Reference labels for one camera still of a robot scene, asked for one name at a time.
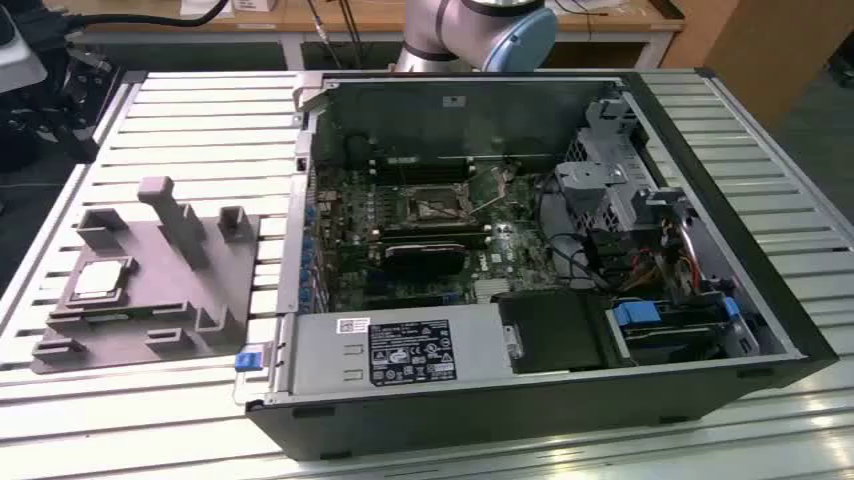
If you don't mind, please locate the wooden cabinet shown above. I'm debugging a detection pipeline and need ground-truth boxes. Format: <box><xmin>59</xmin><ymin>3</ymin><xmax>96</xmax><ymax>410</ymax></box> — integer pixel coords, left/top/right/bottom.
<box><xmin>664</xmin><ymin>0</ymin><xmax>854</xmax><ymax>132</ymax></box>

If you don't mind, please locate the black RAM stick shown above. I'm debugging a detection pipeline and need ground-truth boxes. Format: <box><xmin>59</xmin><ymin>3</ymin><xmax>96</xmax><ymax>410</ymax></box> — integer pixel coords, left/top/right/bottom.
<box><xmin>378</xmin><ymin>153</ymin><xmax>470</xmax><ymax>171</ymax></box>
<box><xmin>380</xmin><ymin>223</ymin><xmax>490</xmax><ymax>237</ymax></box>

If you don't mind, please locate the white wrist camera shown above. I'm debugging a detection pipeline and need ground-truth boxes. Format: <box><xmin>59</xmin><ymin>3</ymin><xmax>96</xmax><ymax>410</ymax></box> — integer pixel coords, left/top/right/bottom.
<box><xmin>0</xmin><ymin>8</ymin><xmax>51</xmax><ymax>94</ymax></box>

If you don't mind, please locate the black open PC case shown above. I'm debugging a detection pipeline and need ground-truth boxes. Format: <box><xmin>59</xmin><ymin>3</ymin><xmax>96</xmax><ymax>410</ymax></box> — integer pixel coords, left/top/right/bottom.
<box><xmin>243</xmin><ymin>66</ymin><xmax>839</xmax><ymax>462</ymax></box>

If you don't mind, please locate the black graphics card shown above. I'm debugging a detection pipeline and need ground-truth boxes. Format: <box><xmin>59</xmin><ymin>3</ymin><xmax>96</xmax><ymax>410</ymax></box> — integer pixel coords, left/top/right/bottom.
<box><xmin>380</xmin><ymin>241</ymin><xmax>470</xmax><ymax>277</ymax></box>

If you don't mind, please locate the coloured wire bundle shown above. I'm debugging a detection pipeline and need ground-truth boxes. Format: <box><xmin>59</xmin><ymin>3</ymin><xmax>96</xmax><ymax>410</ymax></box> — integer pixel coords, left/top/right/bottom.
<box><xmin>586</xmin><ymin>214</ymin><xmax>708</xmax><ymax>301</ymax></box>

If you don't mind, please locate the wooden desk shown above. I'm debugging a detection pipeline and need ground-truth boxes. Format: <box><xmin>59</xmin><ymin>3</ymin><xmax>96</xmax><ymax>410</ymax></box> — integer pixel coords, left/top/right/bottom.
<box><xmin>63</xmin><ymin>0</ymin><xmax>687</xmax><ymax>72</ymax></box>

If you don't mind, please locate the metal socket cover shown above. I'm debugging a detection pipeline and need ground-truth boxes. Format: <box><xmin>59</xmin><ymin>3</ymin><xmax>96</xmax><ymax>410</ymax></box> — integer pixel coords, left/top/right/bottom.
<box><xmin>474</xmin><ymin>161</ymin><xmax>530</xmax><ymax>202</ymax></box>

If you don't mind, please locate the silver square CPU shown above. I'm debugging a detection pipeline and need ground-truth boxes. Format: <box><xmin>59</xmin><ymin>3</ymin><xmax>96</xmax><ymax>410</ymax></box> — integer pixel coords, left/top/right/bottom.
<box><xmin>71</xmin><ymin>258</ymin><xmax>139</xmax><ymax>302</ymax></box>

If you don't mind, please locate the CPU socket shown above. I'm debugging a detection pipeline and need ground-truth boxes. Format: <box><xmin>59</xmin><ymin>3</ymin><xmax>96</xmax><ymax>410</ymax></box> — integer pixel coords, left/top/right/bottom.
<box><xmin>404</xmin><ymin>186</ymin><xmax>476</xmax><ymax>224</ymax></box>

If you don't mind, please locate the small silver heatsink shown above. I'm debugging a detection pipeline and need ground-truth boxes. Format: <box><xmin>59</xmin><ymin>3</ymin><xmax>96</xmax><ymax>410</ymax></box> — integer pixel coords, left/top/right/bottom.
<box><xmin>474</xmin><ymin>278</ymin><xmax>514</xmax><ymax>303</ymax></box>

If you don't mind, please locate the grey plastic parts rack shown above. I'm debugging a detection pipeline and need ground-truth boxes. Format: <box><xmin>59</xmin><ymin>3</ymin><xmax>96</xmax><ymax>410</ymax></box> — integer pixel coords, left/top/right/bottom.
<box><xmin>29</xmin><ymin>175</ymin><xmax>263</xmax><ymax>375</ymax></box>

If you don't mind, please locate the thin wire locking lever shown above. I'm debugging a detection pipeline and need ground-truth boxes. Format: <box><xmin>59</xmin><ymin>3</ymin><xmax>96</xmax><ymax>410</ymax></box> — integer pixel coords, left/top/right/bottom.
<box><xmin>466</xmin><ymin>180</ymin><xmax>520</xmax><ymax>215</ymax></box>

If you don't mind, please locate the black plastic air shroud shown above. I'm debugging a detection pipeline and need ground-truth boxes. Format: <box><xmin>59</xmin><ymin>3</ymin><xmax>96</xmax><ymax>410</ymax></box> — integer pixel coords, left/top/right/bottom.
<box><xmin>494</xmin><ymin>290</ymin><xmax>618</xmax><ymax>375</ymax></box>

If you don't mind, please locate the hard disk in blue carrier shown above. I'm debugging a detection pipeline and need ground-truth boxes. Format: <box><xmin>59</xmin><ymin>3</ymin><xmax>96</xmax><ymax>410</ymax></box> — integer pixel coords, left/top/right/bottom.
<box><xmin>610</xmin><ymin>297</ymin><xmax>740</xmax><ymax>363</ymax></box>

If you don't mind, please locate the silver power supply unit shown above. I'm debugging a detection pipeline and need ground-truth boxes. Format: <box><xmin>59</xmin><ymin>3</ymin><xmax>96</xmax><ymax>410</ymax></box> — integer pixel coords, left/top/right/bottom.
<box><xmin>287</xmin><ymin>303</ymin><xmax>519</xmax><ymax>397</ymax></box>

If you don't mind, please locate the grey metal drive cage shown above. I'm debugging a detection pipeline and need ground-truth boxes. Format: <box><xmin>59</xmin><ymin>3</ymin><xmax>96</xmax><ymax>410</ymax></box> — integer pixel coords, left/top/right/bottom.
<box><xmin>551</xmin><ymin>97</ymin><xmax>691</xmax><ymax>237</ymax></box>

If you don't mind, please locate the thick black cable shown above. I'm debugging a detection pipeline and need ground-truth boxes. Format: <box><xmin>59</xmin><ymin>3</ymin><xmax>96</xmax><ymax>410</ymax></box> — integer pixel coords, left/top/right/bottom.
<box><xmin>61</xmin><ymin>0</ymin><xmax>229</xmax><ymax>37</ymax></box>

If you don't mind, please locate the green motherboard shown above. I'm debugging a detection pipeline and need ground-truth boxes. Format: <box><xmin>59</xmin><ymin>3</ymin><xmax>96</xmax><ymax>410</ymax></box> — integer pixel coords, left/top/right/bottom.
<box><xmin>307</xmin><ymin>160</ymin><xmax>568</xmax><ymax>312</ymax></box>

